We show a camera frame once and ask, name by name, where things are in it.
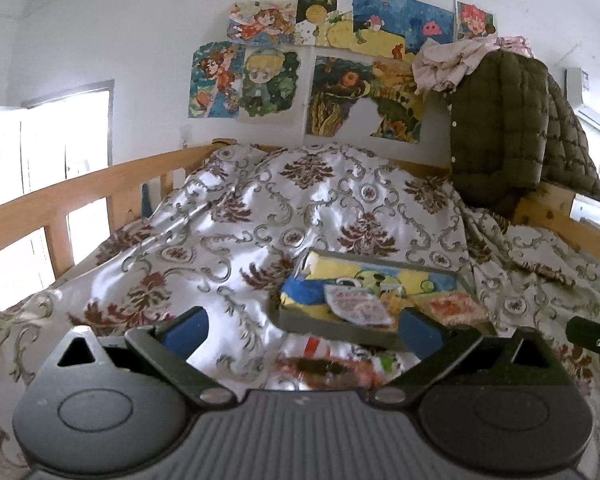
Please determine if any rice cracker red packet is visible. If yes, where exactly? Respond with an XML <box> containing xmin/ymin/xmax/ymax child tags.
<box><xmin>412</xmin><ymin>292</ymin><xmax>489</xmax><ymax>326</ymax></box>

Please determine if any white green bean snack pouch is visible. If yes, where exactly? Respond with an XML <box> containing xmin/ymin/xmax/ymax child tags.
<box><xmin>324</xmin><ymin>284</ymin><xmax>394</xmax><ymax>326</ymax></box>

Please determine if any orange clear snack bag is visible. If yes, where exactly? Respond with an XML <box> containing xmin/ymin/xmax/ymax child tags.
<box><xmin>273</xmin><ymin>336</ymin><xmax>407</xmax><ymax>390</ymax></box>

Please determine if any frog painting tray liner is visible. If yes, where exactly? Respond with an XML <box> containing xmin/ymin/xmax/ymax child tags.
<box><xmin>279</xmin><ymin>249</ymin><xmax>458</xmax><ymax>330</ymax></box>

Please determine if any grey tray box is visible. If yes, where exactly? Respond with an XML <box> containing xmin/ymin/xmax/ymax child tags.
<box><xmin>268</xmin><ymin>248</ymin><xmax>495</xmax><ymax>351</ymax></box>

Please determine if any floral satin bedspread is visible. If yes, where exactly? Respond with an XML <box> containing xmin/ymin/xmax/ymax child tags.
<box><xmin>0</xmin><ymin>144</ymin><xmax>600</xmax><ymax>479</ymax></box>

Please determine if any olive quilted jacket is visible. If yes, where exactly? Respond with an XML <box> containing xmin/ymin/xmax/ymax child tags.
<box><xmin>449</xmin><ymin>50</ymin><xmax>600</xmax><ymax>218</ymax></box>

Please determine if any window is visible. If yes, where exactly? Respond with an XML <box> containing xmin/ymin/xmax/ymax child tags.
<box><xmin>0</xmin><ymin>80</ymin><xmax>114</xmax><ymax>310</ymax></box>

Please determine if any air conditioner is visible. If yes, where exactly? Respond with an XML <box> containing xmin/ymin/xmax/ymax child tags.
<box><xmin>566</xmin><ymin>67</ymin><xmax>600</xmax><ymax>125</ymax></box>

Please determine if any anime girl poster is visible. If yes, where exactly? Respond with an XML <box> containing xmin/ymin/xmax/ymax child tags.
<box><xmin>188</xmin><ymin>41</ymin><xmax>246</xmax><ymax>118</ymax></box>

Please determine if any pink cloth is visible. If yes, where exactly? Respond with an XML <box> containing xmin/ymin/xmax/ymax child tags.
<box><xmin>411</xmin><ymin>36</ymin><xmax>533</xmax><ymax>96</ymax></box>

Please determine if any sunflower painting poster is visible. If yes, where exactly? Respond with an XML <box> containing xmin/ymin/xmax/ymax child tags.
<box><xmin>306</xmin><ymin>55</ymin><xmax>424</xmax><ymax>144</ymax></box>

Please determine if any blond boy poster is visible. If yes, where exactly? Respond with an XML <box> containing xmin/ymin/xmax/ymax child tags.
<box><xmin>238</xmin><ymin>47</ymin><xmax>301</xmax><ymax>127</ymax></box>

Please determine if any red hair girl poster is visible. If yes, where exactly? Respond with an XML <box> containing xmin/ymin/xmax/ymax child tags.
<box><xmin>455</xmin><ymin>1</ymin><xmax>496</xmax><ymax>41</ymax></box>

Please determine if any blue sea painting poster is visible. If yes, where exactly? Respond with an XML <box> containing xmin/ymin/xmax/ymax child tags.
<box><xmin>294</xmin><ymin>0</ymin><xmax>455</xmax><ymax>60</ymax></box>

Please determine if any wooden bed frame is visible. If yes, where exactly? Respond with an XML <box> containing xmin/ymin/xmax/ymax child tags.
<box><xmin>0</xmin><ymin>139</ymin><xmax>236</xmax><ymax>280</ymax></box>

